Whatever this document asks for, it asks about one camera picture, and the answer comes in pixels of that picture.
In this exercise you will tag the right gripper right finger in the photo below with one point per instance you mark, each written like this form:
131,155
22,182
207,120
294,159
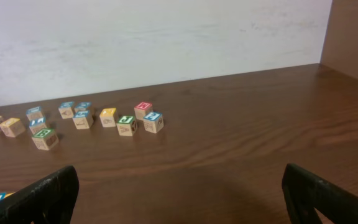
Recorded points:
307,194

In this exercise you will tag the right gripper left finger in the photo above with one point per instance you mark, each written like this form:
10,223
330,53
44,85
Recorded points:
48,200

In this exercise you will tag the yellow S block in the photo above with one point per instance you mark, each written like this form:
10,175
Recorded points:
8,194

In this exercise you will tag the green B block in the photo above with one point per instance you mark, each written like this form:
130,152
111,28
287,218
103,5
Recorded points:
45,139

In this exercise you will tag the blue L block middle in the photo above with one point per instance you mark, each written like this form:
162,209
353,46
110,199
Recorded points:
36,125

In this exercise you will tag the blue l block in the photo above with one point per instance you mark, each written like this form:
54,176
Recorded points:
35,113
36,125

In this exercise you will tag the yellow block centre top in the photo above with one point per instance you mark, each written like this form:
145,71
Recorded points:
12,127

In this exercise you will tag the blue 5 block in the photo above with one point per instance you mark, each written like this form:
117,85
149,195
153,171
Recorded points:
83,119

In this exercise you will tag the blue L block top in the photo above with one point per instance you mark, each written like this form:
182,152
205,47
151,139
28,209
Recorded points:
35,113

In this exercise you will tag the blue D block tilted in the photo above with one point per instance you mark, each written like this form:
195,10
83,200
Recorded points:
83,106

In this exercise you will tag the yellow block right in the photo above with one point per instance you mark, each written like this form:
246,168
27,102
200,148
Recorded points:
108,117

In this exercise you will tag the green J block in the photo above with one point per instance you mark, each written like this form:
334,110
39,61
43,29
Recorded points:
127,125

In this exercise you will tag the blue 2 block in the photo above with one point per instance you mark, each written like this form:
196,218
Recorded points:
153,122

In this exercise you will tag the red M block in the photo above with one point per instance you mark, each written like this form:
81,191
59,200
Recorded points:
142,109

